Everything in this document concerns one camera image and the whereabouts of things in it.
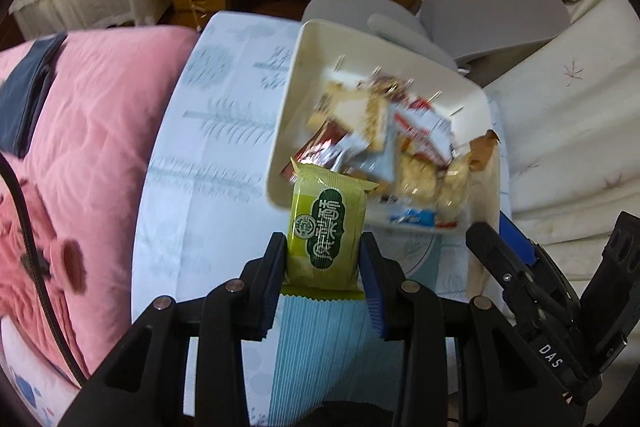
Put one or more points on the white plastic storage bin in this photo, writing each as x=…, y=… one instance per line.
x=310, y=67

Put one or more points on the grey office chair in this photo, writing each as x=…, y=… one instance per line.
x=490, y=7

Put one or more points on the pink fleece robe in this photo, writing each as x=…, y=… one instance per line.
x=15, y=267

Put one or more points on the large clear packet yellow puffs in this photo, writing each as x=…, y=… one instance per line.
x=419, y=177

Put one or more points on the beige bread packet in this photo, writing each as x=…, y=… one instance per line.
x=345, y=107

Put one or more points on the green snack packet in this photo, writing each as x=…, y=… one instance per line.
x=325, y=227

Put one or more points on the dark red foil packet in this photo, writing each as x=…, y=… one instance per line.
x=320, y=147

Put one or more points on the red white cookie packet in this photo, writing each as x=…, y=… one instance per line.
x=425, y=127

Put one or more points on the pink quilt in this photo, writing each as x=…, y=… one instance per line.
x=100, y=132

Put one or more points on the cream leaf print curtain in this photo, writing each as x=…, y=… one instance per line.
x=575, y=132

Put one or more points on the white pillow with blue print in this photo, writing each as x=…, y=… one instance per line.
x=30, y=387

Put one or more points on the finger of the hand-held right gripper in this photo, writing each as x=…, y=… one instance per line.
x=517, y=237
x=492, y=249

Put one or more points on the leaf print tablecloth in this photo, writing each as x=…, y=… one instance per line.
x=210, y=182

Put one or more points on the navy folded cloth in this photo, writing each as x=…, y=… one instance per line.
x=25, y=97

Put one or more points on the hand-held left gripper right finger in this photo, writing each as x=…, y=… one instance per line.
x=372, y=287

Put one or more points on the blue packet of nuts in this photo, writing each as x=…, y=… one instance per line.
x=415, y=217

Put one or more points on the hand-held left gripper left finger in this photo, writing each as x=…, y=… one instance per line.
x=270, y=287

